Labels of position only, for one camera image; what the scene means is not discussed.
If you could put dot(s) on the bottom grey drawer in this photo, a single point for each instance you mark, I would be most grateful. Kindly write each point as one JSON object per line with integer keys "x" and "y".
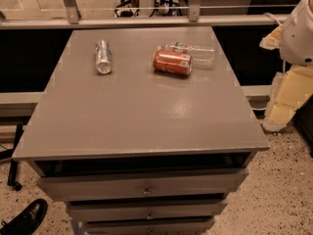
{"x": 150, "y": 227}

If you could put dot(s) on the grey drawer cabinet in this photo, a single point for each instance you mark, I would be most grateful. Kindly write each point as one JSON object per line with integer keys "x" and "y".
{"x": 135, "y": 119}

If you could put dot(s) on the grey drawer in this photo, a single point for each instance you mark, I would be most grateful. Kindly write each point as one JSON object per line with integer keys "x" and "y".
{"x": 150, "y": 227}
{"x": 147, "y": 210}
{"x": 142, "y": 185}

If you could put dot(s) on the silver aluminium can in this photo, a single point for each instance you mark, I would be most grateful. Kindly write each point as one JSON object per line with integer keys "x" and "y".
{"x": 103, "y": 57}

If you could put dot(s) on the black leather shoe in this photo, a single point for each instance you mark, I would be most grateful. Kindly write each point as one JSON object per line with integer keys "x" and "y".
{"x": 27, "y": 221}

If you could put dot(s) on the metal guard rail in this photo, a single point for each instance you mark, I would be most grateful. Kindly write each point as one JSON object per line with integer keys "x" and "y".
{"x": 40, "y": 14}

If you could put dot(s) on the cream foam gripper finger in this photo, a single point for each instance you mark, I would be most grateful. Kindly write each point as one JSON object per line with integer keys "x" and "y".
{"x": 289, "y": 92}
{"x": 272, "y": 40}

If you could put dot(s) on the middle grey drawer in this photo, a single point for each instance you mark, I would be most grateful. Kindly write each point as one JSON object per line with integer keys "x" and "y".
{"x": 147, "y": 210}

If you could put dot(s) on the clear plastic water bottle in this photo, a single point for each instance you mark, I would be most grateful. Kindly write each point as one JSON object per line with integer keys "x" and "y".
{"x": 203, "y": 56}

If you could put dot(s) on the orange soda can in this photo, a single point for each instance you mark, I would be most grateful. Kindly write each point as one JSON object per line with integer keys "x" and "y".
{"x": 172, "y": 62}

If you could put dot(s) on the top grey drawer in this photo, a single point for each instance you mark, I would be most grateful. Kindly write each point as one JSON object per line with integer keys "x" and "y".
{"x": 142, "y": 185}

